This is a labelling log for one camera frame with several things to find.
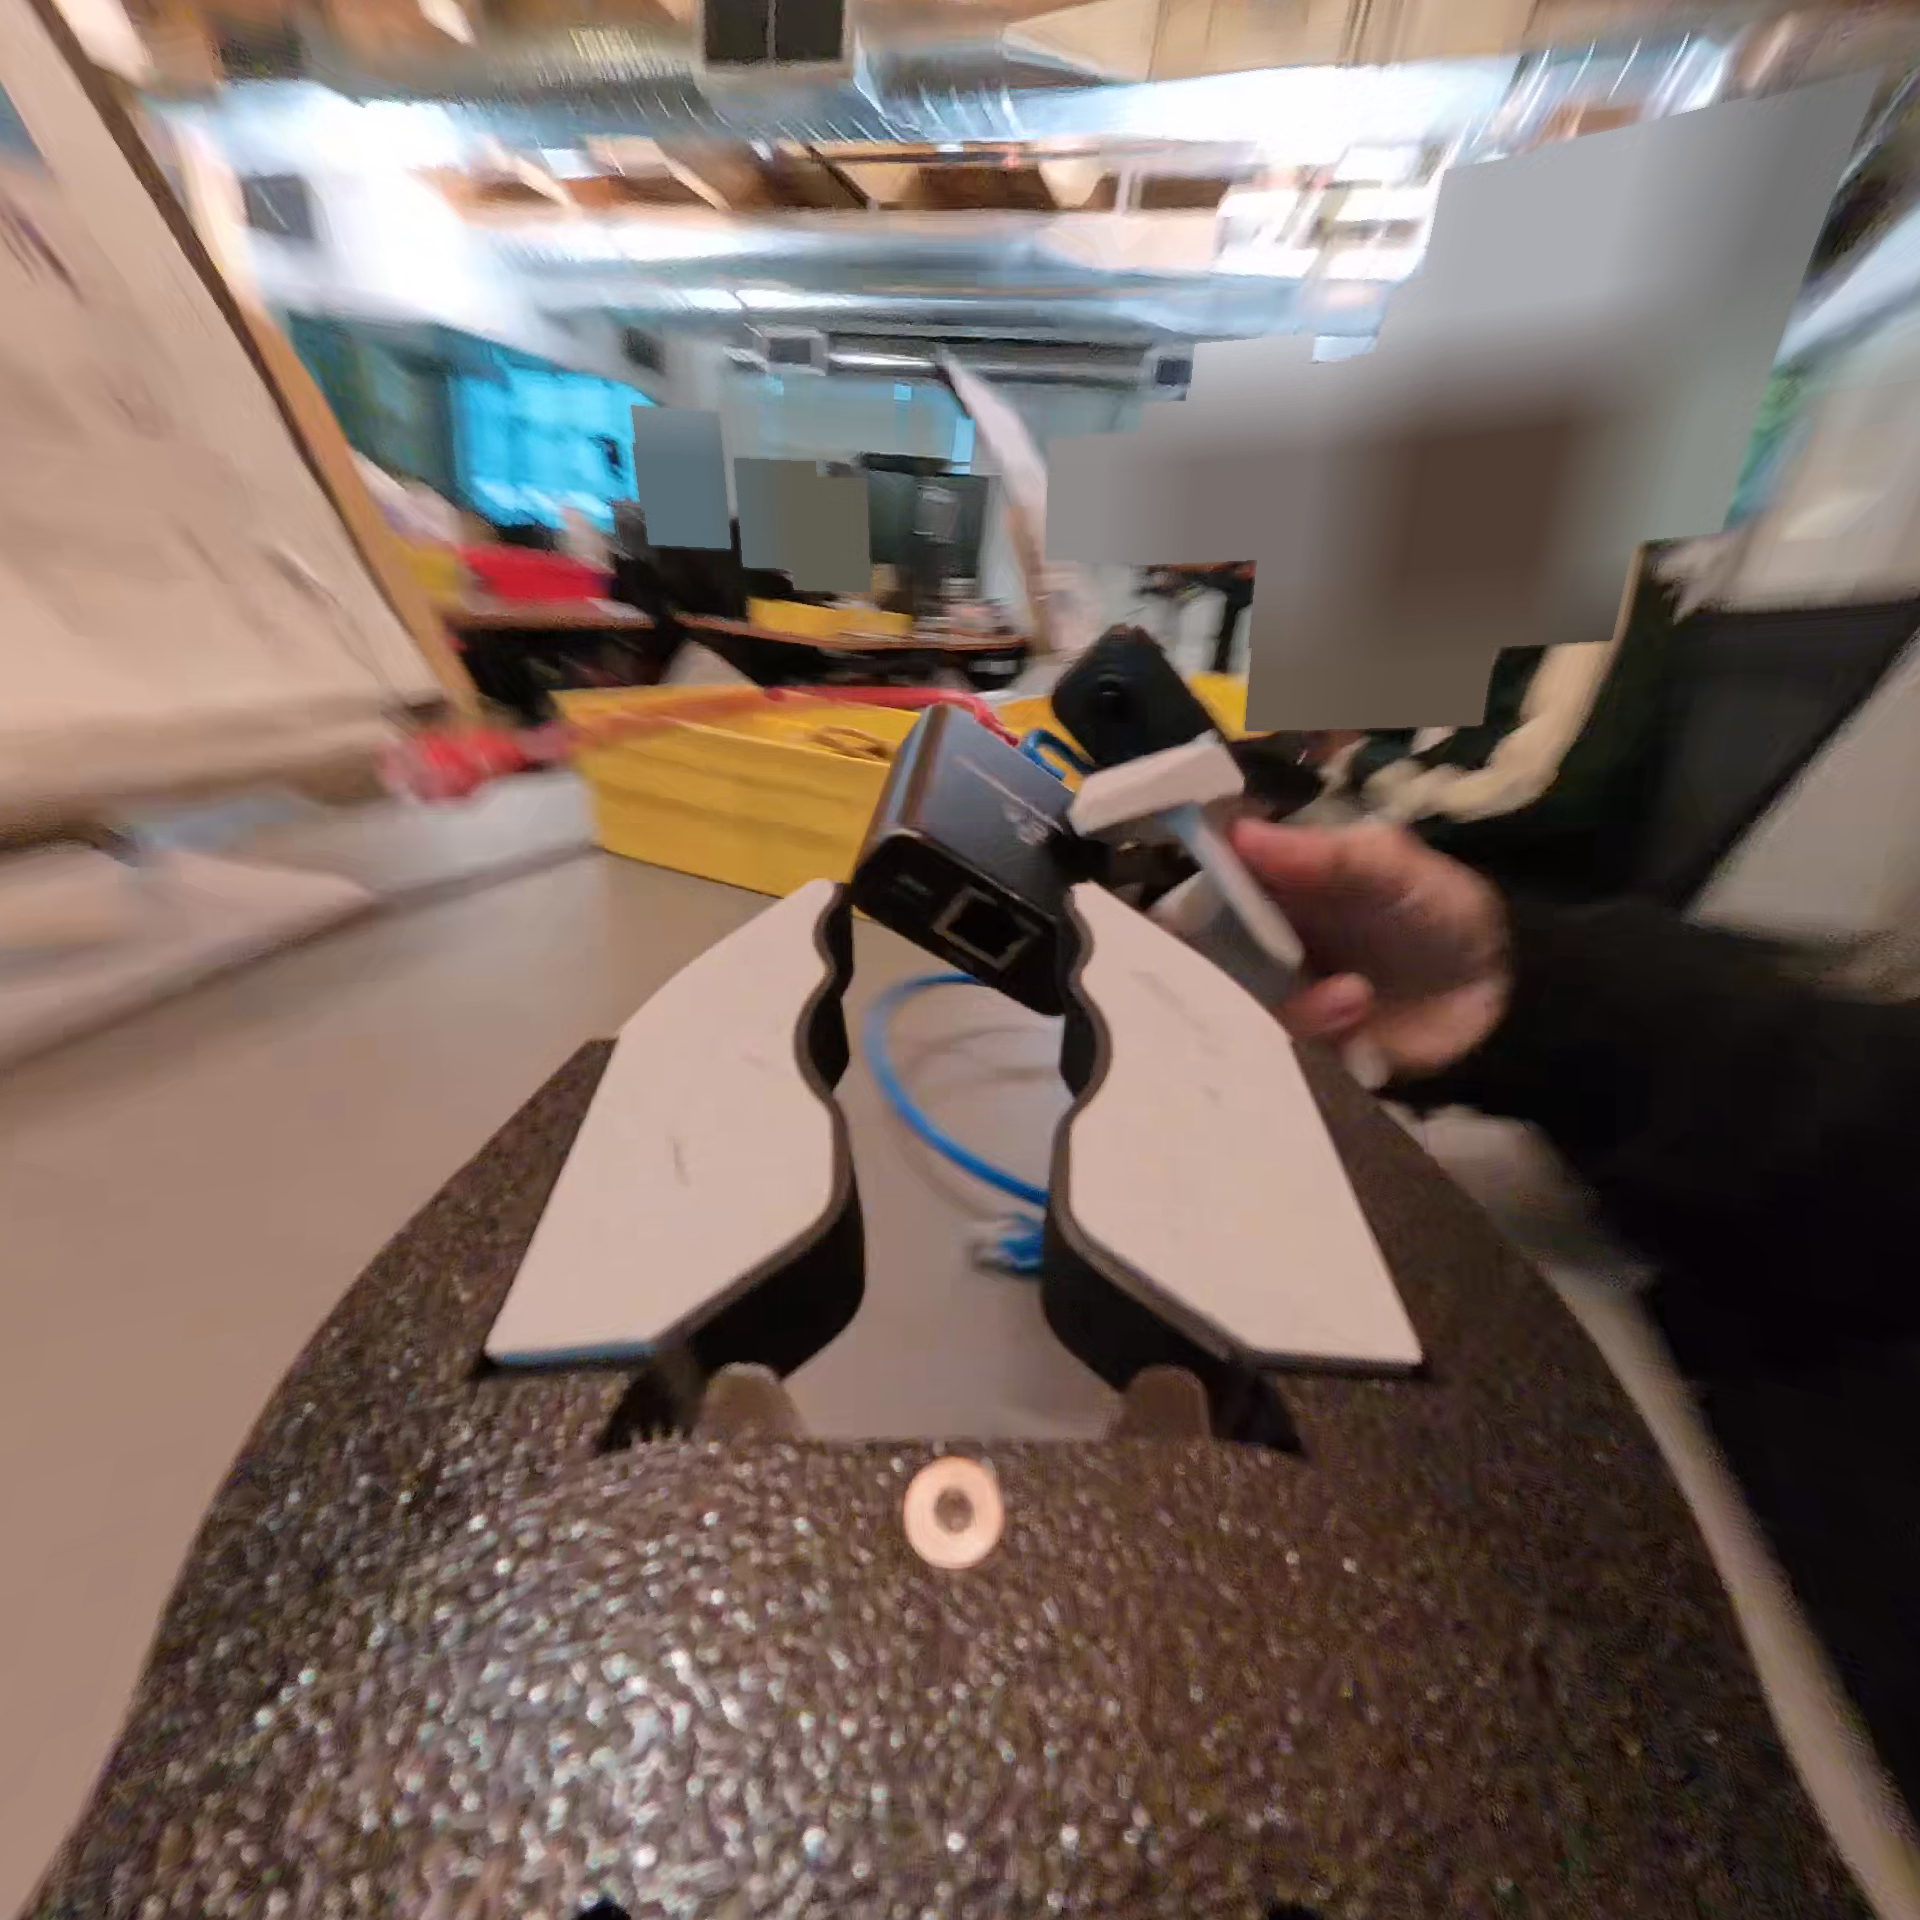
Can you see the black network splitter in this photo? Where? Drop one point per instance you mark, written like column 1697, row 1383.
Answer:
column 976, row 825

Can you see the person's right forearm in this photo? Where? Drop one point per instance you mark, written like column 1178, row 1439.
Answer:
column 1680, row 1081

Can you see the person's black printed sweatshirt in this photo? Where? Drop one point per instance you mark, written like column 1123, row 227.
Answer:
column 1755, row 705

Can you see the yellow plastic bin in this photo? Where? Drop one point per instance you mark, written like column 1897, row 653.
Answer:
column 705, row 810

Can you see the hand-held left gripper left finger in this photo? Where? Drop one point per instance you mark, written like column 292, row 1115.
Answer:
column 691, row 1140

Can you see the white stand base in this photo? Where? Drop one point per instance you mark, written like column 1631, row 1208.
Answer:
column 225, row 916

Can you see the wooden document stand with sheets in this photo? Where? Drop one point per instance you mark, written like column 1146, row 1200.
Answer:
column 151, row 525

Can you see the person's right hand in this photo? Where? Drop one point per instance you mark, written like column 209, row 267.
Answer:
column 1411, row 930

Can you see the grey desk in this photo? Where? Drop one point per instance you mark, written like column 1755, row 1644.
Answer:
column 375, row 1081

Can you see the red storage bin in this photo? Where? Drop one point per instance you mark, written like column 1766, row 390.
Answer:
column 533, row 576

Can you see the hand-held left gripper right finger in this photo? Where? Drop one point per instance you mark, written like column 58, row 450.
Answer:
column 1215, row 1140

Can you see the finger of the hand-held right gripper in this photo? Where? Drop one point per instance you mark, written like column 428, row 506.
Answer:
column 1162, row 790

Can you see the small yellow storage bin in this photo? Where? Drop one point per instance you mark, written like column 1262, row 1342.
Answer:
column 826, row 618

